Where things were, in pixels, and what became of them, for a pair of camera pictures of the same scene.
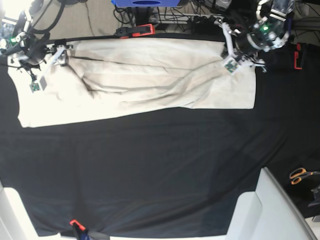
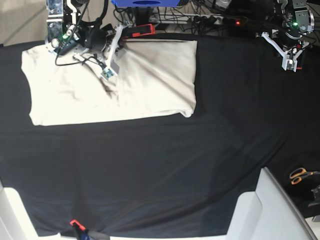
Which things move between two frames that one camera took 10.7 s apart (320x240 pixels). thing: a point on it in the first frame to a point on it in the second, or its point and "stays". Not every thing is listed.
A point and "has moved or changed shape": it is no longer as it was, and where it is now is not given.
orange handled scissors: x=297 y=175 stays
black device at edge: x=316 y=195 stays
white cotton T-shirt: x=104 y=77 has moved or changed shape
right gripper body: x=233 y=63 to x=289 y=61
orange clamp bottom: x=81 y=227 stays
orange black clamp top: x=140 y=30 stays
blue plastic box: x=145 y=3 stays
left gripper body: x=40 y=84 to x=107 y=71
